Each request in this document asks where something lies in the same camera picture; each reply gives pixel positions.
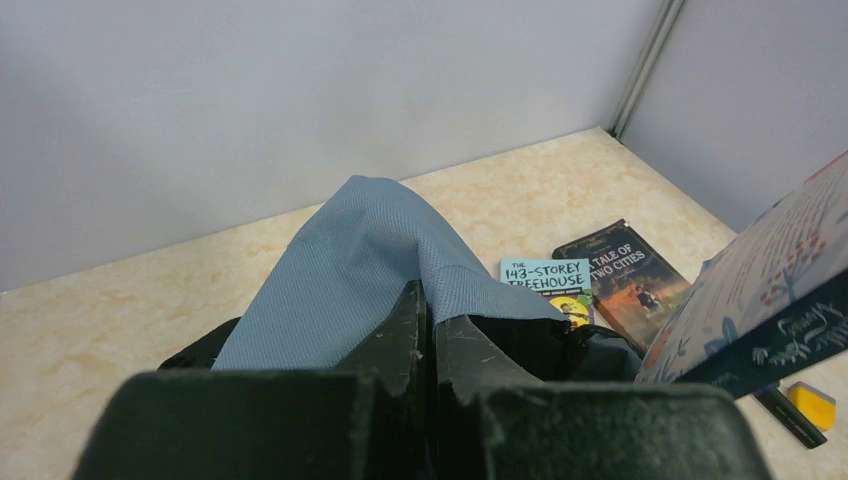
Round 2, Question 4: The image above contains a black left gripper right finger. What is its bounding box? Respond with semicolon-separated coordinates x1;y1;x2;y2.
433;317;770;479

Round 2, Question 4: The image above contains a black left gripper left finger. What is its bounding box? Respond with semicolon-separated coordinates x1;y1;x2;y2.
73;281;430;479

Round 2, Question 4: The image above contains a colourful comic book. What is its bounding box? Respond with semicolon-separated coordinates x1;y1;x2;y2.
499;258;595;330

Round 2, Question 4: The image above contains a blue student backpack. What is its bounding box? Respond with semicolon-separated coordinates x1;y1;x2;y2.
164;176;641;382

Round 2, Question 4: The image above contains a dark brown bottom book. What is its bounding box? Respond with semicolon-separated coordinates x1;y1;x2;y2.
552;219;690;353

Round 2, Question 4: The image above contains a Little Women book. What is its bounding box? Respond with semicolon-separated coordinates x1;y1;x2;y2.
635;155;847;399

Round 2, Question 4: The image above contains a purple cap black marker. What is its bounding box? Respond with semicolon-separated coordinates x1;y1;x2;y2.
753;385;827;450

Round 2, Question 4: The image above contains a yellow grey sharpener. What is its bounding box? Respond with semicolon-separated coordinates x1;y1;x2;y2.
788;382;837;431

